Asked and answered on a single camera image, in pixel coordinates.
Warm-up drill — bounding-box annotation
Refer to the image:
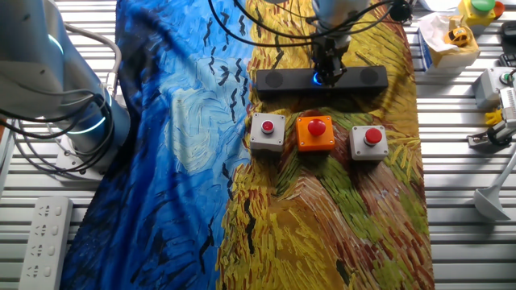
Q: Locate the grey box green button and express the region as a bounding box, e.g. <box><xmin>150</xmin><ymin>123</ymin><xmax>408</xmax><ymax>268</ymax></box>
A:
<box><xmin>472</xmin><ymin>66</ymin><xmax>516</xmax><ymax>110</ymax></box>

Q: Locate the yellow box green button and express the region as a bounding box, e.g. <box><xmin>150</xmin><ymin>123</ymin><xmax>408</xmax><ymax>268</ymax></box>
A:
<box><xmin>457</xmin><ymin>0</ymin><xmax>506</xmax><ymax>28</ymax></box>

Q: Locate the yellow box with toy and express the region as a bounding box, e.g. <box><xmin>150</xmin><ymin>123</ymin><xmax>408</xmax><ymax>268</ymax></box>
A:
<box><xmin>417</xmin><ymin>27</ymin><xmax>481</xmax><ymax>77</ymax></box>

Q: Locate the white tissue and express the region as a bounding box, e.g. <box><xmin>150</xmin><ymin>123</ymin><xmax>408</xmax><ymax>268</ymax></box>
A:
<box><xmin>418</xmin><ymin>12</ymin><xmax>456</xmax><ymax>53</ymax></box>

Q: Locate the white power strip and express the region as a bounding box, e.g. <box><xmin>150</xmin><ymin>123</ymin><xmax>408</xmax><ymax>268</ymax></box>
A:
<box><xmin>18</xmin><ymin>196</ymin><xmax>74</xmax><ymax>290</ymax></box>

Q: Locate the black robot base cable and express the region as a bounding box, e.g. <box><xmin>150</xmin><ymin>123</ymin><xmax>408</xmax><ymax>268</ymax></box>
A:
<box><xmin>0</xmin><ymin>86</ymin><xmax>119</xmax><ymax>176</ymax></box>

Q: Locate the painted blue yellow tablecloth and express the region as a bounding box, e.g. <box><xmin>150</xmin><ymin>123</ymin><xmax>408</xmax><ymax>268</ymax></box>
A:
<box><xmin>60</xmin><ymin>0</ymin><xmax>435</xmax><ymax>290</ymax></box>

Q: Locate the grey box large red button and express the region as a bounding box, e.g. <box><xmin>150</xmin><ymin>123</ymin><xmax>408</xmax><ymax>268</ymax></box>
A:
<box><xmin>348</xmin><ymin>125</ymin><xmax>390</xmax><ymax>162</ymax></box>

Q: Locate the grey box small red button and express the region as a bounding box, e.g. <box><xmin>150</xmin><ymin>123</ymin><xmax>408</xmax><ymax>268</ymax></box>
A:
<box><xmin>248</xmin><ymin>112</ymin><xmax>287</xmax><ymax>154</ymax></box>

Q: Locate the white paper sheet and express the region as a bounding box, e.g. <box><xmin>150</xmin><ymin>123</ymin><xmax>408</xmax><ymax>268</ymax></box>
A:
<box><xmin>418</xmin><ymin>0</ymin><xmax>460</xmax><ymax>12</ymax></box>

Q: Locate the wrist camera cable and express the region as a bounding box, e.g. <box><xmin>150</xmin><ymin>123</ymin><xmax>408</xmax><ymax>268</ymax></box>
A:
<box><xmin>207</xmin><ymin>0</ymin><xmax>318</xmax><ymax>48</ymax></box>

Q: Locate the yellow toy car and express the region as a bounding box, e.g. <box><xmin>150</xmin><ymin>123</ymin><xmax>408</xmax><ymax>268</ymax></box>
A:
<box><xmin>443</xmin><ymin>26</ymin><xmax>472</xmax><ymax>48</ymax></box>

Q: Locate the black speaker bar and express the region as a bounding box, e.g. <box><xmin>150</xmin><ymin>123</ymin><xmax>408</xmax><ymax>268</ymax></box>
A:
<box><xmin>256</xmin><ymin>65</ymin><xmax>389</xmax><ymax>97</ymax></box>

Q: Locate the metal camera bracket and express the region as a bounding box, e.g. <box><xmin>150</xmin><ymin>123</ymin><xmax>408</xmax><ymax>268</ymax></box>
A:
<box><xmin>466</xmin><ymin>119</ymin><xmax>516</xmax><ymax>148</ymax></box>

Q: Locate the silver depth camera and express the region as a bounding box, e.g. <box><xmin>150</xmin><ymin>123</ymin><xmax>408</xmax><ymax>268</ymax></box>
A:
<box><xmin>498</xmin><ymin>86</ymin><xmax>516</xmax><ymax>131</ymax></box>

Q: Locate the gripper power cable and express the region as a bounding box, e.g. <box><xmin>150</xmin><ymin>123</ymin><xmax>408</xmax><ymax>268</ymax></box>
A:
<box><xmin>232</xmin><ymin>0</ymin><xmax>414</xmax><ymax>40</ymax></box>

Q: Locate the small yellow plastic piece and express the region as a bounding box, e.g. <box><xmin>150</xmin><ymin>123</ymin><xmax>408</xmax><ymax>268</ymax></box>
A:
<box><xmin>485</xmin><ymin>109</ymin><xmax>504</xmax><ymax>126</ymax></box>

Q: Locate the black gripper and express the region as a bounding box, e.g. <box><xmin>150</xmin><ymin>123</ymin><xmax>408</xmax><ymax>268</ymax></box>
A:
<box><xmin>311</xmin><ymin>37</ymin><xmax>349</xmax><ymax>87</ymax></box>

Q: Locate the thick grey robot base cable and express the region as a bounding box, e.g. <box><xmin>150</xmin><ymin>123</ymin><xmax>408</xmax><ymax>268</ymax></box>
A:
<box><xmin>62</xmin><ymin>22</ymin><xmax>123</xmax><ymax>97</ymax></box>

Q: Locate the orange box red mushroom button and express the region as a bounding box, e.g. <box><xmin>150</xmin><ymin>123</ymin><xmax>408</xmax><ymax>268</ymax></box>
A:
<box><xmin>295</xmin><ymin>115</ymin><xmax>336</xmax><ymax>153</ymax></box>

